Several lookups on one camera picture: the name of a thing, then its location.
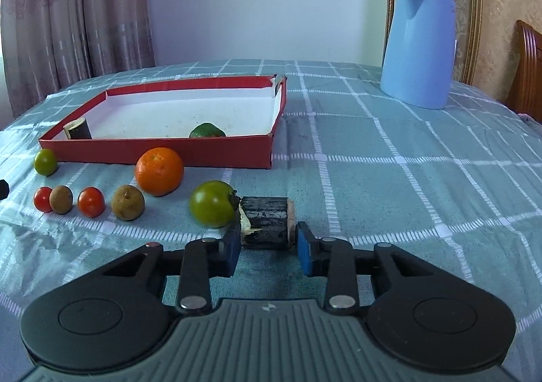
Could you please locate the small green tomato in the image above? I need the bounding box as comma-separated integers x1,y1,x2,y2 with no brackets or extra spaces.
34,149,59,176

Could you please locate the large brown longan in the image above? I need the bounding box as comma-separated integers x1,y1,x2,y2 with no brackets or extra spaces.
112,185,145,221

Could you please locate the green checked tablecloth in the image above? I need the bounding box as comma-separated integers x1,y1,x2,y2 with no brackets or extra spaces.
0,60,542,382

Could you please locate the gold ornate frame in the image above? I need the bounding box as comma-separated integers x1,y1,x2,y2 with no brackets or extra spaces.
384,0,483,86

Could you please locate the red cardboard box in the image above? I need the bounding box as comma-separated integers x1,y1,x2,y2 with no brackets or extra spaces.
39,74,288,170

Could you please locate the orange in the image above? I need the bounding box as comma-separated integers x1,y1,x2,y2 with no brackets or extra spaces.
134,147,185,197

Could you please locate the large green tomato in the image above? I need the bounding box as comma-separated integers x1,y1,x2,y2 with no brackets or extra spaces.
189,181,240,228

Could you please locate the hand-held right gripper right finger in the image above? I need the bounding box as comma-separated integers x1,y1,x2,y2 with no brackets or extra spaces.
295,221,437,316

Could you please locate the small brown longan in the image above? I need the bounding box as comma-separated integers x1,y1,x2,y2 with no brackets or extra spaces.
49,186,74,214

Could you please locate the dark sugarcane piece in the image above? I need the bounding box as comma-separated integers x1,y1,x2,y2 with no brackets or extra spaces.
63,120,93,141
239,196,296,250

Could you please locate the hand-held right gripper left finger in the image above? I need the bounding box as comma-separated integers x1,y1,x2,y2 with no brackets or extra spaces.
102,223,243,316

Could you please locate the wooden chair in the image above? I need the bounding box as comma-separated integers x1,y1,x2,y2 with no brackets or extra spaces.
505,20,542,124

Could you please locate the blue electric kettle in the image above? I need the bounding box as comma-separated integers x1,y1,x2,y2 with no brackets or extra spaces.
380,0,457,110

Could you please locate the pink patterned curtain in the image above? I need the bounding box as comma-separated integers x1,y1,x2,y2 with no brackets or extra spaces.
0,0,156,118

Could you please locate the red cherry tomato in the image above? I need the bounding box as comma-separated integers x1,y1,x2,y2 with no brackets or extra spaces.
33,187,54,212
77,187,106,218

